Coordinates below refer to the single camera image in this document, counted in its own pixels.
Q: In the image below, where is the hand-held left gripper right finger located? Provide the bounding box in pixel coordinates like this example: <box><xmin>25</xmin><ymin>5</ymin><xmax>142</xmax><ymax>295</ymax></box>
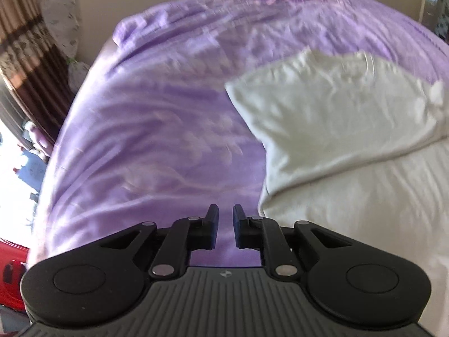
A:
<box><xmin>232</xmin><ymin>204</ymin><xmax>356</xmax><ymax>279</ymax></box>

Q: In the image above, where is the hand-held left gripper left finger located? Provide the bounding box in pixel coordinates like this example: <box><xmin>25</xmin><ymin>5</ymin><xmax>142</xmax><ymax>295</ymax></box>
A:
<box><xmin>90</xmin><ymin>204</ymin><xmax>220</xmax><ymax>280</ymax></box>

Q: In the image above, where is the white printed shirt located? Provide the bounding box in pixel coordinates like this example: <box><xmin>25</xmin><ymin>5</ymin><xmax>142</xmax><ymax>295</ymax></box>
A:
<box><xmin>224</xmin><ymin>47</ymin><xmax>449</xmax><ymax>337</ymax></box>

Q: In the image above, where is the purple bed cover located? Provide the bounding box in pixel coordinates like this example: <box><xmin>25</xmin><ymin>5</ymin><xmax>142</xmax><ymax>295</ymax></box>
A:
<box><xmin>26</xmin><ymin>0</ymin><xmax>449</xmax><ymax>268</ymax></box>

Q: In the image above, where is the pale purple object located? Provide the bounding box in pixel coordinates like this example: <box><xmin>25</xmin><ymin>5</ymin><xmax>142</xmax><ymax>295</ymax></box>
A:
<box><xmin>22</xmin><ymin>120</ymin><xmax>54</xmax><ymax>157</ymax></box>

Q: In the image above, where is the red object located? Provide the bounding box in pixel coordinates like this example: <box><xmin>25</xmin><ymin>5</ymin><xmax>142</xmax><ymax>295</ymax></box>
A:
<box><xmin>0</xmin><ymin>238</ymin><xmax>29</xmax><ymax>312</ymax></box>

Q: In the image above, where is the brown patterned curtain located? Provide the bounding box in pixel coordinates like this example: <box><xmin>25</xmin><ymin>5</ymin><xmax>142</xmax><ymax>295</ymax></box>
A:
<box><xmin>0</xmin><ymin>0</ymin><xmax>76</xmax><ymax>155</ymax></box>

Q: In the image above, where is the white sheer patterned curtain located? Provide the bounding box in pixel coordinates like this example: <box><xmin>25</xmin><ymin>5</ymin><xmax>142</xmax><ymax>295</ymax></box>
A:
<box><xmin>37</xmin><ymin>0</ymin><xmax>90</xmax><ymax>94</ymax></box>

